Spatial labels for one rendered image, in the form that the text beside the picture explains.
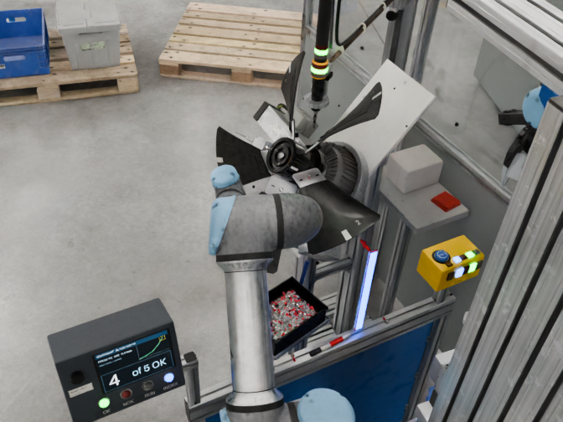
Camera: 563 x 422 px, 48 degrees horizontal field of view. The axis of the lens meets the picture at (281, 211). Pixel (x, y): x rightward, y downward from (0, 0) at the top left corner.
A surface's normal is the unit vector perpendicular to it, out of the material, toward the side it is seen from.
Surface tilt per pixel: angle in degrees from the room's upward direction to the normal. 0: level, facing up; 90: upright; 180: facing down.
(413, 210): 0
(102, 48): 95
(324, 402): 8
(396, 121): 50
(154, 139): 0
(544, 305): 90
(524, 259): 90
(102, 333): 15
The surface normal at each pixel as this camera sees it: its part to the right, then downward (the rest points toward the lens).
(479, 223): -0.89, 0.28
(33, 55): 0.28, 0.65
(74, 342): -0.07, -0.88
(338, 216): -0.11, -0.61
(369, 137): -0.65, -0.27
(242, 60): 0.04, -0.75
